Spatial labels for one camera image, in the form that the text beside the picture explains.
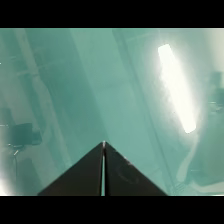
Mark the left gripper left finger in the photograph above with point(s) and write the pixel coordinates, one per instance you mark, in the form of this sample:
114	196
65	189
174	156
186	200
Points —
81	176

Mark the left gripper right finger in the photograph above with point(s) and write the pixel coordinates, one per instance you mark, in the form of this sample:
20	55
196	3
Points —
128	176

